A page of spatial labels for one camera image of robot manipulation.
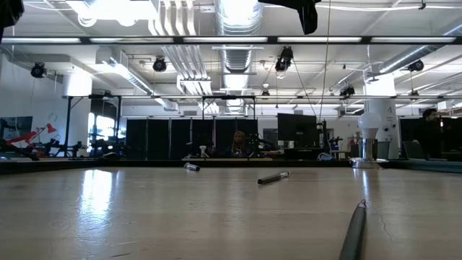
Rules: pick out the black bar with light strips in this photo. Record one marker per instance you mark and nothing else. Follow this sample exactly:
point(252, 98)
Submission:
point(223, 39)

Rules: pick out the white light bulb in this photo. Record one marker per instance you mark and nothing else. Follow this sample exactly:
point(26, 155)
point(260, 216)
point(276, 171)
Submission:
point(369, 124)

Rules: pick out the red desk lamp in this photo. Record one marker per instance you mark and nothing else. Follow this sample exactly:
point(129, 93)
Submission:
point(51, 128)

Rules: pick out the silver ventilation duct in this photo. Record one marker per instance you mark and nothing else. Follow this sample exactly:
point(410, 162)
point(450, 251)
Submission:
point(238, 21)

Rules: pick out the thin black makeup brush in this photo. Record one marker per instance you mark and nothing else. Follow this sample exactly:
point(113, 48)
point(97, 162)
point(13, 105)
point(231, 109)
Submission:
point(355, 231)

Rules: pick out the black computer monitor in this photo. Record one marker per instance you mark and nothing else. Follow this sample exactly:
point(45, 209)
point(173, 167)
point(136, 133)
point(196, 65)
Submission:
point(297, 130)

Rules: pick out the white round column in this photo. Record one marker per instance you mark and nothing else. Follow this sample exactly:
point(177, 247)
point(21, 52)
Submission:
point(388, 108)
point(77, 86)

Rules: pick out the person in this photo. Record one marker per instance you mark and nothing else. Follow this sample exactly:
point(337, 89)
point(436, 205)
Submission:
point(429, 137)
point(239, 144)

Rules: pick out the dark wall screen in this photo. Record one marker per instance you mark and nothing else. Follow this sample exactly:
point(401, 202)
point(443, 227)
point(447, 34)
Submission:
point(18, 124)

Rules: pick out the black background rig frame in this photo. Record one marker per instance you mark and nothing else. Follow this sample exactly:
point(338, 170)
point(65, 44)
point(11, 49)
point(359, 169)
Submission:
point(68, 122)

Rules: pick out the black ceiling spotlight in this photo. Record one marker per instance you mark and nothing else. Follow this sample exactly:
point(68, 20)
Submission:
point(285, 59)
point(265, 93)
point(416, 65)
point(347, 91)
point(38, 70)
point(159, 65)

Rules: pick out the black partition screen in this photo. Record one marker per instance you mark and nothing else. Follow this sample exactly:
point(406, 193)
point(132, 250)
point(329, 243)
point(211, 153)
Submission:
point(159, 139)

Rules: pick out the black aluminium table frame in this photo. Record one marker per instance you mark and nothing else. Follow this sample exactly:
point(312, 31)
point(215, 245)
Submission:
point(231, 163)

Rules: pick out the black marker pen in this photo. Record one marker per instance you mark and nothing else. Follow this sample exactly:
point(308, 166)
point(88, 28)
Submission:
point(270, 178)

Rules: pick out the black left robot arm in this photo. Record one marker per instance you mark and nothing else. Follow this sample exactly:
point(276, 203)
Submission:
point(11, 12)

